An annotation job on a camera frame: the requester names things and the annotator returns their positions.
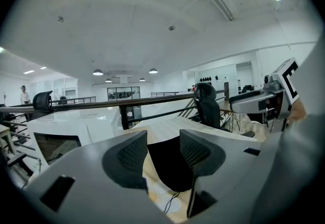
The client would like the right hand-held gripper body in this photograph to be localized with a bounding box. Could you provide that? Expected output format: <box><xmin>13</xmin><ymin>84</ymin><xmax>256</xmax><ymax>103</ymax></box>
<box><xmin>263</xmin><ymin>57</ymin><xmax>303</xmax><ymax>133</ymax></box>

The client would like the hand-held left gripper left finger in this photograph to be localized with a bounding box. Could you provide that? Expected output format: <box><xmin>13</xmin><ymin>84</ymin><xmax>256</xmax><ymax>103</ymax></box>
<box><xmin>24</xmin><ymin>130</ymin><xmax>176</xmax><ymax>224</ymax></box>

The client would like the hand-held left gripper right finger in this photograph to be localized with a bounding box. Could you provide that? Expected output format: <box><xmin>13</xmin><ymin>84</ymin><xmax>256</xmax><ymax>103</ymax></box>
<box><xmin>179</xmin><ymin>129</ymin><xmax>264</xmax><ymax>218</ymax></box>

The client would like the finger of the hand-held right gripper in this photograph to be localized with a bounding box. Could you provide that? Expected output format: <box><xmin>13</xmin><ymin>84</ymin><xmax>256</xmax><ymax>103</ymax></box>
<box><xmin>228</xmin><ymin>89</ymin><xmax>285</xmax><ymax>115</ymax></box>

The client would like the black cloth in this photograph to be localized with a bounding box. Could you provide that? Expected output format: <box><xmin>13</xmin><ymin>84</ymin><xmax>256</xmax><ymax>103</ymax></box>
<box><xmin>147</xmin><ymin>136</ymin><xmax>196</xmax><ymax>215</ymax></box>

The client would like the person's right forearm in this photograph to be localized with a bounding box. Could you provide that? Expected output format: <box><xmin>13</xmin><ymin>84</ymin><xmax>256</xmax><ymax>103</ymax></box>
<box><xmin>289</xmin><ymin>97</ymin><xmax>308</xmax><ymax>121</ymax></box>

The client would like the wooden side table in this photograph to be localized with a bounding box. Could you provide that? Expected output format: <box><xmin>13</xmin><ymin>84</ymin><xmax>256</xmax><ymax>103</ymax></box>
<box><xmin>219</xmin><ymin>101</ymin><xmax>251</xmax><ymax>132</ymax></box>

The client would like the black mesh office chair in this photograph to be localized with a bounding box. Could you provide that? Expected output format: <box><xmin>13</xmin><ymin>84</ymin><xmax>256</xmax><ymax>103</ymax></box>
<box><xmin>32</xmin><ymin>90</ymin><xmax>55</xmax><ymax>113</ymax></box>
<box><xmin>194</xmin><ymin>83</ymin><xmax>256</xmax><ymax>139</ymax></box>

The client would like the beige checkered tablecloth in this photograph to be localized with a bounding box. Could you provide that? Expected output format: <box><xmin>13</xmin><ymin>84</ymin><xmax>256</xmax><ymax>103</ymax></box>
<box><xmin>132</xmin><ymin>115</ymin><xmax>270</xmax><ymax>221</ymax></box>

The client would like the black metal railing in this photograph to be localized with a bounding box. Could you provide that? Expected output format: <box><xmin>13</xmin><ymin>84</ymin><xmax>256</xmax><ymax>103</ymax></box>
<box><xmin>0</xmin><ymin>89</ymin><xmax>226</xmax><ymax>142</ymax></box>

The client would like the white microwave oven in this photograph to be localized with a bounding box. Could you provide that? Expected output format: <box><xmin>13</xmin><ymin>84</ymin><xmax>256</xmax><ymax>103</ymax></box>
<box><xmin>26</xmin><ymin>106</ymin><xmax>125</xmax><ymax>168</ymax></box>

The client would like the distant black railing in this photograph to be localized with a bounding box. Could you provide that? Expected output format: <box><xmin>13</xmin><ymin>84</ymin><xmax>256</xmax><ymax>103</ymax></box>
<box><xmin>151</xmin><ymin>91</ymin><xmax>195</xmax><ymax>98</ymax></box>
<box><xmin>65</xmin><ymin>95</ymin><xmax>96</xmax><ymax>105</ymax></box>

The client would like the dark framed glass partition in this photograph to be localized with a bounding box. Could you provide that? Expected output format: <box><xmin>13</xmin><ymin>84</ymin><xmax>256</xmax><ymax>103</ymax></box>
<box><xmin>107</xmin><ymin>86</ymin><xmax>141</xmax><ymax>101</ymax></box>

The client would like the small wooden desk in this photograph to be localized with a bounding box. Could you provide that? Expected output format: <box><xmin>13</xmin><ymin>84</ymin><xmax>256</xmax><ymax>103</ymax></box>
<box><xmin>0</xmin><ymin>123</ymin><xmax>16</xmax><ymax>155</ymax></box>

